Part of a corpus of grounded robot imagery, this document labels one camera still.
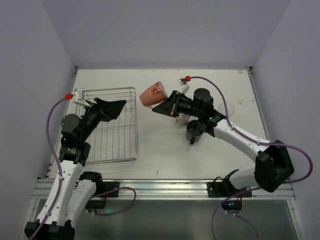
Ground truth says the tall clear glass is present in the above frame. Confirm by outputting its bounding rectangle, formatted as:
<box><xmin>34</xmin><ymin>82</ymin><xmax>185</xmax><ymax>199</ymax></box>
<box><xmin>218</xmin><ymin>103</ymin><xmax>235</xmax><ymax>117</ymax></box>

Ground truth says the purple cable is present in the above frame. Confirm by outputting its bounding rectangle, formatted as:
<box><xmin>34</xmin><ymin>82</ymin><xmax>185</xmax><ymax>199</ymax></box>
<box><xmin>24</xmin><ymin>92</ymin><xmax>75</xmax><ymax>240</ymax></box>
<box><xmin>183</xmin><ymin>74</ymin><xmax>314</xmax><ymax>240</ymax></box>

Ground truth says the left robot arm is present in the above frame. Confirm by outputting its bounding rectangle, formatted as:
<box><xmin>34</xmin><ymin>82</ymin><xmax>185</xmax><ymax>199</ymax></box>
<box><xmin>24</xmin><ymin>97</ymin><xmax>127</xmax><ymax>240</ymax></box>

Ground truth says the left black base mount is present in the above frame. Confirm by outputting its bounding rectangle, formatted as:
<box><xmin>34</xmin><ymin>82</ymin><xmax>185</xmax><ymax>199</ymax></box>
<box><xmin>85</xmin><ymin>181</ymin><xmax>120</xmax><ymax>212</ymax></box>

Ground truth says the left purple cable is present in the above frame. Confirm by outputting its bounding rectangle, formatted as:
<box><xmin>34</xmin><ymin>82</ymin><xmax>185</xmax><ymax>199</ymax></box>
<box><xmin>24</xmin><ymin>92</ymin><xmax>75</xmax><ymax>240</ymax></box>

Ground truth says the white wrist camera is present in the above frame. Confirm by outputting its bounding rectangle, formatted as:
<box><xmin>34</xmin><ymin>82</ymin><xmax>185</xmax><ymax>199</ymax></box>
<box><xmin>177</xmin><ymin>78</ymin><xmax>190</xmax><ymax>94</ymax></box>
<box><xmin>72</xmin><ymin>88</ymin><xmax>91</xmax><ymax>108</ymax></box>

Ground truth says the chrome wire dish rack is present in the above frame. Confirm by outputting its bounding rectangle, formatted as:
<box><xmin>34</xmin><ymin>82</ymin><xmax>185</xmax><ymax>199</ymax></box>
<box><xmin>75</xmin><ymin>87</ymin><xmax>138</xmax><ymax>165</ymax></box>

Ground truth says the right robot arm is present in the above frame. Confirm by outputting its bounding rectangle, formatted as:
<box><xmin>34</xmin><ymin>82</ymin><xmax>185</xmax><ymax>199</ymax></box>
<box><xmin>152</xmin><ymin>88</ymin><xmax>294</xmax><ymax>193</ymax></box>

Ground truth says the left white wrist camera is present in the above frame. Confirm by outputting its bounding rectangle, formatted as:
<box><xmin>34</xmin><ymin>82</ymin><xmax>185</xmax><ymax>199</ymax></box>
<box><xmin>72</xmin><ymin>88</ymin><xmax>91</xmax><ymax>108</ymax></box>

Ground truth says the dark green mug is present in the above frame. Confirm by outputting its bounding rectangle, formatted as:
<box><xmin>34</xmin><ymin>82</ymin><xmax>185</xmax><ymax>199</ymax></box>
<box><xmin>185</xmin><ymin>120</ymin><xmax>204</xmax><ymax>145</ymax></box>

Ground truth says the aluminium rail frame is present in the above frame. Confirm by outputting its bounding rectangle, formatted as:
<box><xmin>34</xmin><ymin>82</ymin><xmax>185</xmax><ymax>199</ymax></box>
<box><xmin>18</xmin><ymin>177</ymin><xmax>307</xmax><ymax>240</ymax></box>

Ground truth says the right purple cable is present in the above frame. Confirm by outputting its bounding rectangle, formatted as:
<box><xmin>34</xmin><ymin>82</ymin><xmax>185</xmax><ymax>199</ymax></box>
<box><xmin>183</xmin><ymin>74</ymin><xmax>314</xmax><ymax>240</ymax></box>

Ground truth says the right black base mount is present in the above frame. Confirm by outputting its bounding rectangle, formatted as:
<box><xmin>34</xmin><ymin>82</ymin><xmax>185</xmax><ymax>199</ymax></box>
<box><xmin>206</xmin><ymin>176</ymin><xmax>252</xmax><ymax>213</ymax></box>

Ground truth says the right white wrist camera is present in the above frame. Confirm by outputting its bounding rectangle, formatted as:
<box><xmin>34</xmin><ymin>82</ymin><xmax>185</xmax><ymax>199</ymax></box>
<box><xmin>177</xmin><ymin>78</ymin><xmax>190</xmax><ymax>94</ymax></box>

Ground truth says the orange plastic cup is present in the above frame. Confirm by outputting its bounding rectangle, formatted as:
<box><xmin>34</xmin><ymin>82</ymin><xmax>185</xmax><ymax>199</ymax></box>
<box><xmin>139</xmin><ymin>81</ymin><xmax>168</xmax><ymax>108</ymax></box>

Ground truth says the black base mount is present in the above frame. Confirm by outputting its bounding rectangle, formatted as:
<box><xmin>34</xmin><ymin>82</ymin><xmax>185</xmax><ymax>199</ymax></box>
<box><xmin>206</xmin><ymin>176</ymin><xmax>252</xmax><ymax>213</ymax></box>
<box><xmin>85</xmin><ymin>181</ymin><xmax>120</xmax><ymax>212</ymax></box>

